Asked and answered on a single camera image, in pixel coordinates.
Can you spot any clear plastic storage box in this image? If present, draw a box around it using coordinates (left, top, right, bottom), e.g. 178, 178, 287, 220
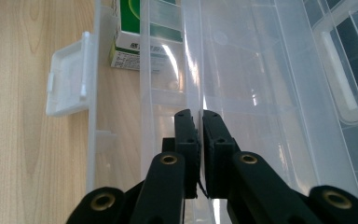
45, 0, 358, 224

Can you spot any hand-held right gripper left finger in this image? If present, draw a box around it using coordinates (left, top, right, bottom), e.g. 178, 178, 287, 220
161, 108, 201, 200

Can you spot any green and white carton box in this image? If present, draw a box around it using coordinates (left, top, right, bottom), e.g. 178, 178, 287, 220
109, 0, 185, 75

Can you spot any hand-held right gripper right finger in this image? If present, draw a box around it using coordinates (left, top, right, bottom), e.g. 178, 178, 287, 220
201, 109, 241, 200

